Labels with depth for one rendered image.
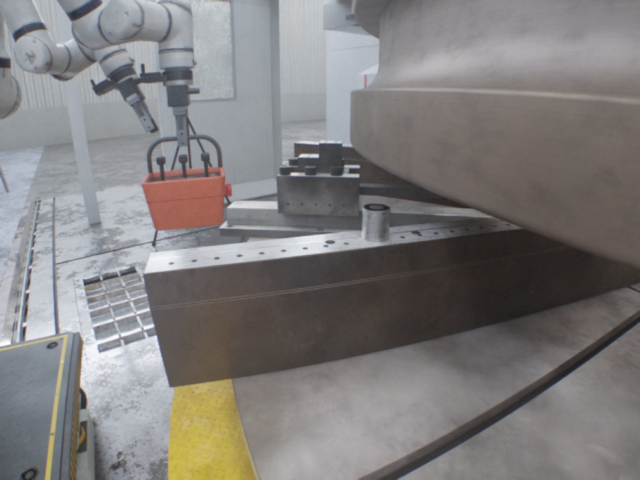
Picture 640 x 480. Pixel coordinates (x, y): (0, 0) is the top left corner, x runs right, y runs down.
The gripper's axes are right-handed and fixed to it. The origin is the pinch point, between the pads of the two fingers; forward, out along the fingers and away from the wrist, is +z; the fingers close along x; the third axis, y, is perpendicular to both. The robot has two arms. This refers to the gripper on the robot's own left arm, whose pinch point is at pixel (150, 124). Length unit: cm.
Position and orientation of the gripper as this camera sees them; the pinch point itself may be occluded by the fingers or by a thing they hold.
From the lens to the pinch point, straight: 117.7
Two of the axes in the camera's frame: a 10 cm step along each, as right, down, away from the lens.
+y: 8.5, -5.0, 1.7
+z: 4.1, 8.3, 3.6
